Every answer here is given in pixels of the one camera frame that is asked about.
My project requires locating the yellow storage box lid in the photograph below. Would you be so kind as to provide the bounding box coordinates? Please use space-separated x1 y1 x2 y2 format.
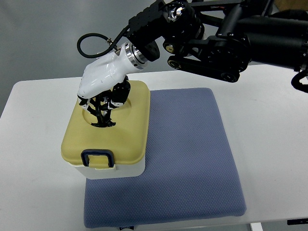
61 80 150 166

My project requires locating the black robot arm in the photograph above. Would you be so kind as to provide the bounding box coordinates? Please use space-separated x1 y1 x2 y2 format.
119 0 308 92

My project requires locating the front dark blue latch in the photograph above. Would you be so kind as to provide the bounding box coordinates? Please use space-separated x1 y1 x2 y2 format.
81 149 115 168

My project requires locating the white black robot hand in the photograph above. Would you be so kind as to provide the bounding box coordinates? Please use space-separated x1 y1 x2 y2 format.
77 43 146 116

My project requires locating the white storage box base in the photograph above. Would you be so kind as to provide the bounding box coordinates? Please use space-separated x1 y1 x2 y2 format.
69 155 145 180

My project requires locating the black lid handle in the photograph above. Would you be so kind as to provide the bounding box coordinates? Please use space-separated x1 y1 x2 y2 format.
91 94 116 128

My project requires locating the blue textured mat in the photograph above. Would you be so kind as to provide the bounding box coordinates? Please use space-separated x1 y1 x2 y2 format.
84 88 246 228

